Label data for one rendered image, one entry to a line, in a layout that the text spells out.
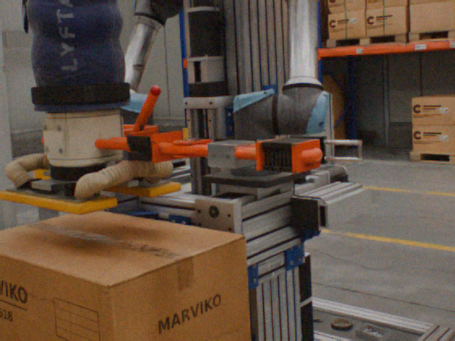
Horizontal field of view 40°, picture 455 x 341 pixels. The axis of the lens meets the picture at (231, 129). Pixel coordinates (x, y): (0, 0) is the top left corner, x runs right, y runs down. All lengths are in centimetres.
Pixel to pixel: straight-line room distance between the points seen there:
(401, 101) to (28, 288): 904
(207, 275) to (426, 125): 740
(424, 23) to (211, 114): 685
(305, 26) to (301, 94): 20
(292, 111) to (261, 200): 26
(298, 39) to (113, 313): 92
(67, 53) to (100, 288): 51
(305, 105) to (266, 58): 39
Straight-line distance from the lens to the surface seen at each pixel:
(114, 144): 137
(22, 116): 1225
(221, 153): 114
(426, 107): 861
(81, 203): 133
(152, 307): 129
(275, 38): 207
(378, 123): 1029
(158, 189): 144
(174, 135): 129
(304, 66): 172
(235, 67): 195
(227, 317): 147
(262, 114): 169
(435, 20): 854
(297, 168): 102
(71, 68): 139
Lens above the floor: 132
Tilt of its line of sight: 5 degrees down
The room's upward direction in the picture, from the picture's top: 3 degrees counter-clockwise
